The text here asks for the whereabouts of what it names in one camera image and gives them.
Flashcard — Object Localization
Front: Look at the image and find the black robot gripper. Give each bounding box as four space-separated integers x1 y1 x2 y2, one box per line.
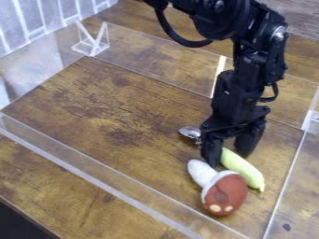
199 70 271 167

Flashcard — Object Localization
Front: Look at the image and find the green handled metal spoon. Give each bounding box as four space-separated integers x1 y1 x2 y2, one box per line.
179 126 266 191

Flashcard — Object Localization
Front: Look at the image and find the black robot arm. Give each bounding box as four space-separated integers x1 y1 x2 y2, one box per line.
142 0 289 166

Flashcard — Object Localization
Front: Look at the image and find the red cap toy mushroom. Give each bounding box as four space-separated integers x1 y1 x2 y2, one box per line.
187 159 249 216

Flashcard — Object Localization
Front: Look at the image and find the clear acrylic enclosure wall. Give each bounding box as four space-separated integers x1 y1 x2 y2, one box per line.
0 23 319 239

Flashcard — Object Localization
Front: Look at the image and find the clear acrylic triangle bracket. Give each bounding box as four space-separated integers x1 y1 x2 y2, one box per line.
71 21 110 57

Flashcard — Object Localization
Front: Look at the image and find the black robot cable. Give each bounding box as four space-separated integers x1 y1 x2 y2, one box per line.
154 6 217 49

